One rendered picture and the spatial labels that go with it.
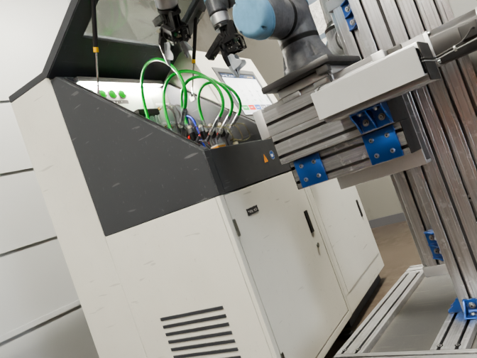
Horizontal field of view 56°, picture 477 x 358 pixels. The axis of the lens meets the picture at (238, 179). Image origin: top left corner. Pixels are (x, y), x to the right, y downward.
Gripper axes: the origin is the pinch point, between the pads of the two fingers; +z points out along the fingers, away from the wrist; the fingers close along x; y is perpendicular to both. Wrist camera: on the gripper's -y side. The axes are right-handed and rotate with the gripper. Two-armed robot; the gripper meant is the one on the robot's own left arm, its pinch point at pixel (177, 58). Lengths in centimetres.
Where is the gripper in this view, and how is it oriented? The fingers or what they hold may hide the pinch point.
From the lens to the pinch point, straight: 170.7
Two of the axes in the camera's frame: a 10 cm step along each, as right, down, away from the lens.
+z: 1.2, 7.2, 6.8
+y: 6.2, 4.7, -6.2
